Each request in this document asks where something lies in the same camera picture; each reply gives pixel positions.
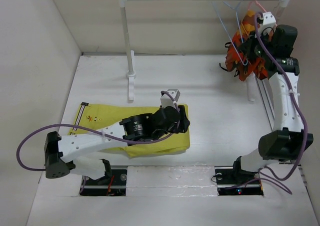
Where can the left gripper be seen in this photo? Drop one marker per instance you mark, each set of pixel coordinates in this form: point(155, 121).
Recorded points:
point(182, 124)

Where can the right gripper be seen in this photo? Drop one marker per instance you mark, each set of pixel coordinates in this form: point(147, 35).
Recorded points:
point(247, 45)

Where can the yellow-green trousers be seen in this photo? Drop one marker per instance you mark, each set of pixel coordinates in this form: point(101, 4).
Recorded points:
point(139, 126)

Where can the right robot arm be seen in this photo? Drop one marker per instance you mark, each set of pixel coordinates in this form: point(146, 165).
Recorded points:
point(289, 137)

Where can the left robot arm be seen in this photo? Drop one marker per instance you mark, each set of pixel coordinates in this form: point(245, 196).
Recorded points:
point(68, 154)

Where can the pink plastic hanger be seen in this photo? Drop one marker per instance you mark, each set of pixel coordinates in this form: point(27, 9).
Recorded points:
point(257, 4)

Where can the orange camouflage garment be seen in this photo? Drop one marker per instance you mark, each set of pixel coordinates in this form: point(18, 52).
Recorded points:
point(236, 59)

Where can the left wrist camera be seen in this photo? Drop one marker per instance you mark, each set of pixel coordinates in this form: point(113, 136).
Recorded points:
point(170, 98)

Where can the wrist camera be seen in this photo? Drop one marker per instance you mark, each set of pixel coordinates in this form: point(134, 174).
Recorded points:
point(266, 22)
point(170, 98)

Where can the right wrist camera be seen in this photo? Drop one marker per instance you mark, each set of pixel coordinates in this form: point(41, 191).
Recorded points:
point(266, 22)

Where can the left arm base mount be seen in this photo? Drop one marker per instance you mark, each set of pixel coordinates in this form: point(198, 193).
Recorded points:
point(114, 185)

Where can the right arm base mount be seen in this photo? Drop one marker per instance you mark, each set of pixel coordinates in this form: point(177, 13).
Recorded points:
point(231, 184)

